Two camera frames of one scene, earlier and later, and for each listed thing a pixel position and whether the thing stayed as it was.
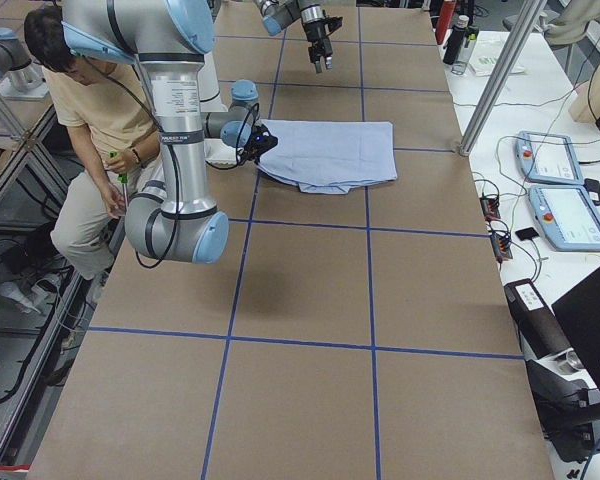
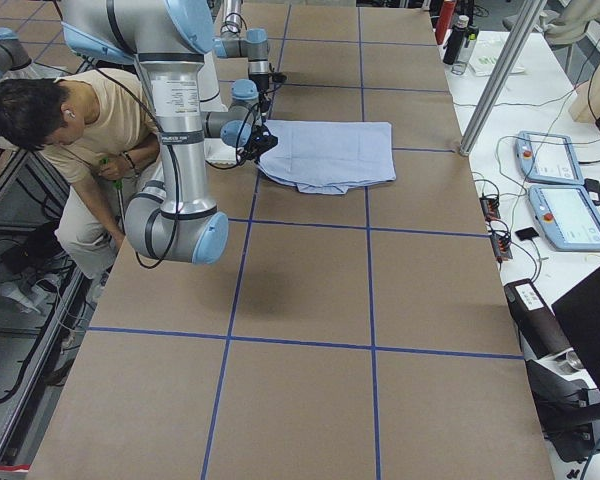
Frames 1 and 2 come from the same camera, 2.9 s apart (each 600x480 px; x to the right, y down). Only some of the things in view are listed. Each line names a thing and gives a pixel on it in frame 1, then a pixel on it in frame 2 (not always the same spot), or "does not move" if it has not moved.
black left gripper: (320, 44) to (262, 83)
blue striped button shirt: (329, 156) does not move
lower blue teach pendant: (569, 219) does not move
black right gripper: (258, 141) does not move
